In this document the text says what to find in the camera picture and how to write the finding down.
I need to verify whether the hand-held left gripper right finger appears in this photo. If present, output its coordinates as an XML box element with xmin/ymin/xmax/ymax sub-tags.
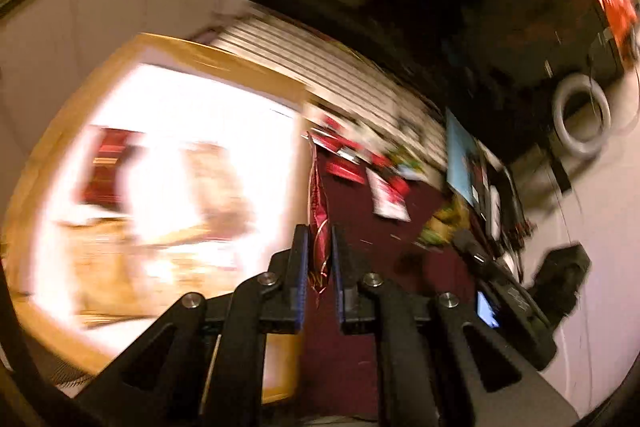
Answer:
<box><xmin>331</xmin><ymin>225</ymin><xmax>577</xmax><ymax>427</ymax></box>

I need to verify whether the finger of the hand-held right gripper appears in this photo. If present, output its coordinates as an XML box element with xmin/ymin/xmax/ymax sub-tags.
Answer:
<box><xmin>452</xmin><ymin>229</ymin><xmax>493</xmax><ymax>269</ymax></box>

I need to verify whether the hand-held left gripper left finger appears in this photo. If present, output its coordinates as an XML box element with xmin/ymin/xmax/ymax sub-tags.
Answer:
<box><xmin>75</xmin><ymin>225</ymin><xmax>309</xmax><ymax>427</ymax></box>

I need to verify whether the dark red snack packet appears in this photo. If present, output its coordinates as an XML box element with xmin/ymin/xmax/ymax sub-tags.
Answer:
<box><xmin>306</xmin><ymin>132</ymin><xmax>335</xmax><ymax>310</ymax></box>

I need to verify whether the wooden box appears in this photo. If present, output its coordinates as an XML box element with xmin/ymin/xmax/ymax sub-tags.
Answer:
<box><xmin>0</xmin><ymin>32</ymin><xmax>313</xmax><ymax>404</ymax></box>

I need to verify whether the green and yellow snack packet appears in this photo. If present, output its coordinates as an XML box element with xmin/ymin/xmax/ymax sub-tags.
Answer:
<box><xmin>419</xmin><ymin>199</ymin><xmax>472</xmax><ymax>249</ymax></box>

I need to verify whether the black bag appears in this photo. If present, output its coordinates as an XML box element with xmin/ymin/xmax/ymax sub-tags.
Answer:
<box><xmin>529</xmin><ymin>244</ymin><xmax>592</xmax><ymax>325</ymax></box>

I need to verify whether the dark red mat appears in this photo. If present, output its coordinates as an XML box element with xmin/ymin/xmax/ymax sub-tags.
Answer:
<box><xmin>295</xmin><ymin>167</ymin><xmax>481</xmax><ymax>420</ymax></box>

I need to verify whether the white and red snack packet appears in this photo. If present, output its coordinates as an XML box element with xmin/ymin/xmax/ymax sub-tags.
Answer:
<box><xmin>366</xmin><ymin>167</ymin><xmax>412</xmax><ymax>222</ymax></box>

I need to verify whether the pile of red snack packets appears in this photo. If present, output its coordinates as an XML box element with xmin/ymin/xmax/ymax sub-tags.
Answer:
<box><xmin>306</xmin><ymin>104</ymin><xmax>432</xmax><ymax>188</ymax></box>

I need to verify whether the white slatted board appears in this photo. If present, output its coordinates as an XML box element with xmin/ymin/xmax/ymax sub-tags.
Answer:
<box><xmin>207</xmin><ymin>13</ymin><xmax>448</xmax><ymax>170</ymax></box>

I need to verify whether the red packet with dark stripes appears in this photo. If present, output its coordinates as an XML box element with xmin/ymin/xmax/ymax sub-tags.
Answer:
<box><xmin>80</xmin><ymin>127</ymin><xmax>137</xmax><ymax>210</ymax></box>

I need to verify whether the red object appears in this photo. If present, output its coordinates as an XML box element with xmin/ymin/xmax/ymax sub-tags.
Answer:
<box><xmin>588</xmin><ymin>0</ymin><xmax>640</xmax><ymax>55</ymax></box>

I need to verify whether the white cabinet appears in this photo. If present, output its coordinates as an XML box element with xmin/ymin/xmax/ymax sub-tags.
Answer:
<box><xmin>0</xmin><ymin>0</ymin><xmax>246</xmax><ymax>72</ymax></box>

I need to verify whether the white ring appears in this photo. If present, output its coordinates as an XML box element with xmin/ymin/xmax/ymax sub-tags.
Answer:
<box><xmin>552</xmin><ymin>74</ymin><xmax>614</xmax><ymax>158</ymax></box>

